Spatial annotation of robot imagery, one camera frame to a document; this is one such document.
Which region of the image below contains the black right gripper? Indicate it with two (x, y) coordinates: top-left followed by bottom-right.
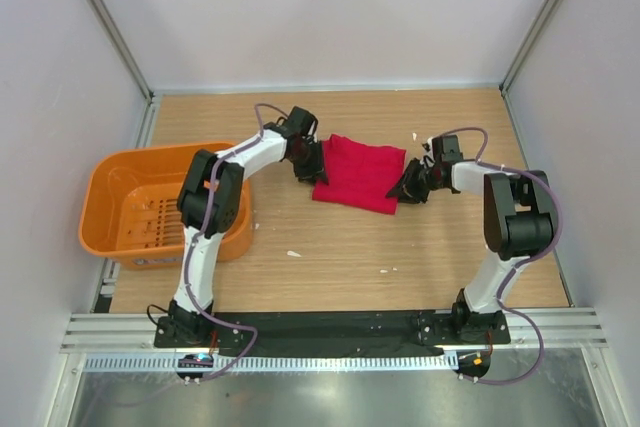
(386, 157), (444, 204)

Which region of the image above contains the red t shirt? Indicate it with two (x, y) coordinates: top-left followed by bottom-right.
(311, 134), (406, 215)

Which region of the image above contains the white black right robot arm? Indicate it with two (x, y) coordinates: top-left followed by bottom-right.
(387, 130), (561, 346)

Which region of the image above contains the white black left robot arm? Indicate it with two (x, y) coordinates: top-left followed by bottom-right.
(154, 106), (328, 348)

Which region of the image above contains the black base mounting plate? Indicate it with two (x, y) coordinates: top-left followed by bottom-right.
(153, 307), (511, 359)

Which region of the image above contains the orange plastic basket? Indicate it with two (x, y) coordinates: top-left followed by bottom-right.
(79, 142), (232, 270)

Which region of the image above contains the aluminium frame rail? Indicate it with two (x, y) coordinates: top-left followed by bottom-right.
(62, 308), (606, 357)

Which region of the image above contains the white slotted cable duct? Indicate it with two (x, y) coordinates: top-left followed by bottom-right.
(83, 352), (458, 374)

